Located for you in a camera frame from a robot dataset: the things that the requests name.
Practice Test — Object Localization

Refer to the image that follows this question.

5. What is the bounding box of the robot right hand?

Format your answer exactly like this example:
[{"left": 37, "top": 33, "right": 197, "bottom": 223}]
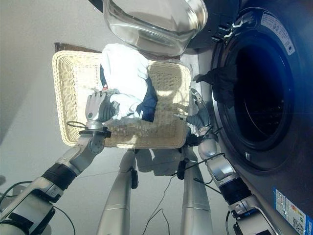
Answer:
[{"left": 186, "top": 88, "right": 211, "bottom": 131}]

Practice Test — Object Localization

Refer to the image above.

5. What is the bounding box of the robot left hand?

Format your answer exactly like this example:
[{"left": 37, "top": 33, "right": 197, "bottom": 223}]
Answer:
[{"left": 86, "top": 88, "right": 121, "bottom": 123}]

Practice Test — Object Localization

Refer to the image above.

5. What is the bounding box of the white garment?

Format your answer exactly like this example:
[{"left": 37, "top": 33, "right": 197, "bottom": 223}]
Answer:
[{"left": 99, "top": 43, "right": 154, "bottom": 120}]

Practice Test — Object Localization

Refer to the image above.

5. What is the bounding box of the glass washing machine door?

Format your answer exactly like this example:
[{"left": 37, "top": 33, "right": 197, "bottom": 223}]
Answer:
[{"left": 88, "top": 0, "right": 235, "bottom": 58}]

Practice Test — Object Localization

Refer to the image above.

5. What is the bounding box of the grey front-load washing machine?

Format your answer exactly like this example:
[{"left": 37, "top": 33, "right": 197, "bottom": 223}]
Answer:
[{"left": 185, "top": 0, "right": 313, "bottom": 235}]

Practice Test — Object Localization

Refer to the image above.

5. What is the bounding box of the cream wicker laundry basket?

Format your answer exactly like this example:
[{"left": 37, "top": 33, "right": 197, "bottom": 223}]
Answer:
[{"left": 51, "top": 50, "right": 192, "bottom": 149}]

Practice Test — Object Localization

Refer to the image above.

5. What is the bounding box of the black garment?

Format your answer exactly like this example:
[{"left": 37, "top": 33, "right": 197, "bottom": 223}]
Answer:
[{"left": 195, "top": 65, "right": 239, "bottom": 109}]

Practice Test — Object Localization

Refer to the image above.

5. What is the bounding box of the navy blue garment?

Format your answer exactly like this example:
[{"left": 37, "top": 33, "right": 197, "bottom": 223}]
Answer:
[{"left": 99, "top": 65, "right": 158, "bottom": 122}]

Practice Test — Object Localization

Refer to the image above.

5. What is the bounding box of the silver robot right leg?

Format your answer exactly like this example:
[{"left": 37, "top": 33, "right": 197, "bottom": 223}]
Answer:
[{"left": 179, "top": 146, "right": 213, "bottom": 235}]

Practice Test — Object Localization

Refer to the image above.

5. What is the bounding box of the dark round-edged info sticker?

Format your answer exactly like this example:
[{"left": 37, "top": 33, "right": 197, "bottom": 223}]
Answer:
[{"left": 260, "top": 11, "right": 296, "bottom": 56}]

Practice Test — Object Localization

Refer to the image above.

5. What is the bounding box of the blue energy label sticker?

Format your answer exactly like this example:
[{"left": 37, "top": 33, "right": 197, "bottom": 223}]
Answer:
[{"left": 272, "top": 187, "right": 308, "bottom": 234}]

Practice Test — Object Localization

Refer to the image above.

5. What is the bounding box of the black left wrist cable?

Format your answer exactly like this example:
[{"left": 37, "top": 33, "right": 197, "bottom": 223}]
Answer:
[{"left": 66, "top": 120, "right": 88, "bottom": 129}]

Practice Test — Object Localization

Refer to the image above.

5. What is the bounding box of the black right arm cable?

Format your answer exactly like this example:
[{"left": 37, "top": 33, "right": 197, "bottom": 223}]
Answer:
[{"left": 171, "top": 152, "right": 226, "bottom": 194}]

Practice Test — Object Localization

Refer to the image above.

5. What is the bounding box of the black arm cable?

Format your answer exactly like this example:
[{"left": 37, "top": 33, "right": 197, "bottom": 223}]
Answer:
[
  {"left": 0, "top": 180, "right": 33, "bottom": 212},
  {"left": 171, "top": 152, "right": 226, "bottom": 194}
]

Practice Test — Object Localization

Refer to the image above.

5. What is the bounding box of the thin black floor cable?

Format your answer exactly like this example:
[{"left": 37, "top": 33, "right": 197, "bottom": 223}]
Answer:
[{"left": 144, "top": 175, "right": 177, "bottom": 235}]

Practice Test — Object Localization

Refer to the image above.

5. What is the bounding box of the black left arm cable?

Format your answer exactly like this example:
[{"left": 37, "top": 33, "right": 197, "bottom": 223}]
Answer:
[{"left": 0, "top": 180, "right": 33, "bottom": 212}]

